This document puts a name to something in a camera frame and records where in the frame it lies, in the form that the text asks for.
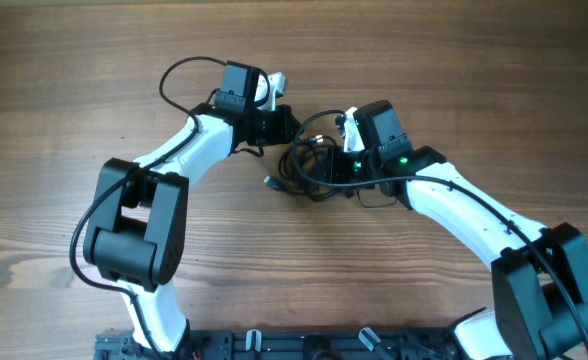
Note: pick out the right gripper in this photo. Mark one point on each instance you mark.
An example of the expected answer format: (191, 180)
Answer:
(336, 158)

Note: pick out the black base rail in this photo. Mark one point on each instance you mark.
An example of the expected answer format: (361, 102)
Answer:
(408, 344)

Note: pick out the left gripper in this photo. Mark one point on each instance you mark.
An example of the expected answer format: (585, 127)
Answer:
(283, 135)

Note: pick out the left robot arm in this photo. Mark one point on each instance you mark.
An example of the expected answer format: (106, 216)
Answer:
(134, 230)

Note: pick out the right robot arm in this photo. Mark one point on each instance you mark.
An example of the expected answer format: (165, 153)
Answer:
(539, 273)

